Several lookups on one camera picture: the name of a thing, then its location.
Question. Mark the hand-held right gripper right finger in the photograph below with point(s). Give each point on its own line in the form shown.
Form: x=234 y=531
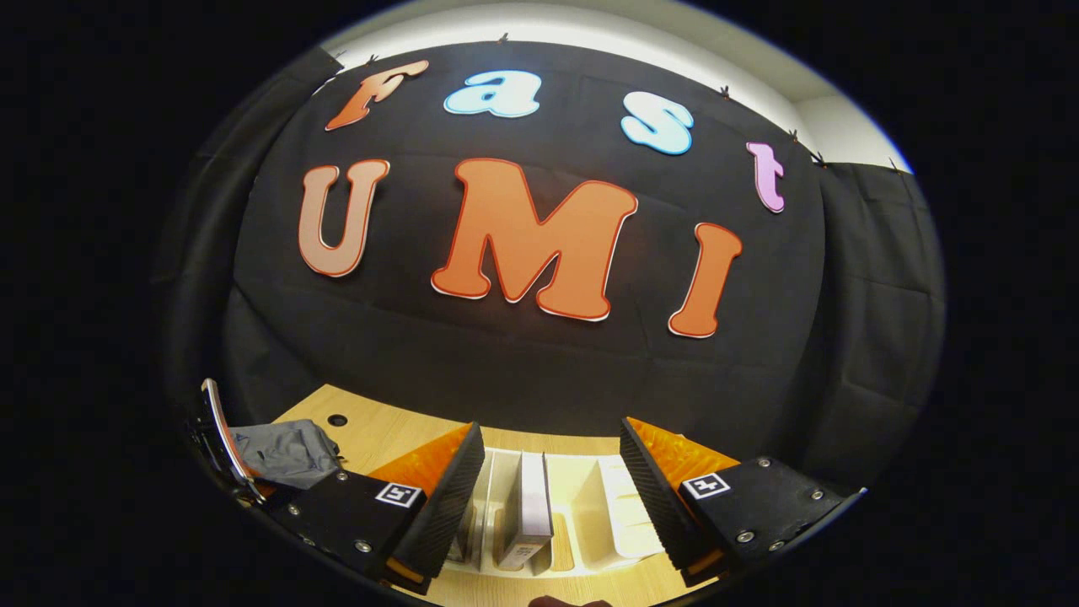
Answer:
x=653 y=497

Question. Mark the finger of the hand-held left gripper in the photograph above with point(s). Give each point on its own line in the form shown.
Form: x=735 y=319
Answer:
x=223 y=451

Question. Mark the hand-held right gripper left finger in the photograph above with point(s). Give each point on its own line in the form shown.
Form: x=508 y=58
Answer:
x=447 y=506

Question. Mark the white plastic bookshelf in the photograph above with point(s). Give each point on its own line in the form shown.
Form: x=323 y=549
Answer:
x=603 y=514

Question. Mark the dark grey schoolbag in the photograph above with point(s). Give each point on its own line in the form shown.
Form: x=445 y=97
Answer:
x=287 y=455

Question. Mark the white book with portrait cover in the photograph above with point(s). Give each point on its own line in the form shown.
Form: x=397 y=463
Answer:
x=535 y=497

